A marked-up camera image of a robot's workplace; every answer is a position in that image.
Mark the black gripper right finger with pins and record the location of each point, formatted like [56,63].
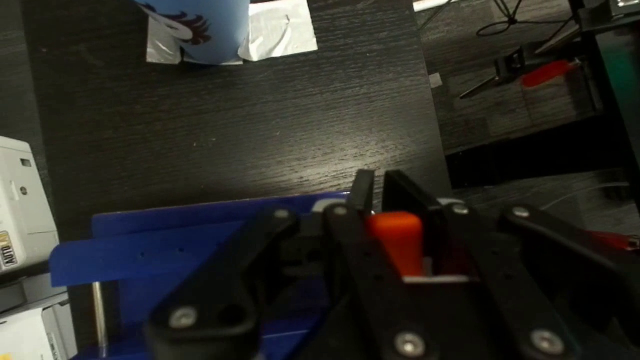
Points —
[512,301]

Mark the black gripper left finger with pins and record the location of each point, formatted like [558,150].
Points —
[221,293]

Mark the orange block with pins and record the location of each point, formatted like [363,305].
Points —
[399,240]

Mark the large blue cup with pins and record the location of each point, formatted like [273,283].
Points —
[200,27]

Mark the blue tool holder orange base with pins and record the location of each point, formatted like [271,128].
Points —
[167,246]

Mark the white printer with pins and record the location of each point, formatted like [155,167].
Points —
[21,220]

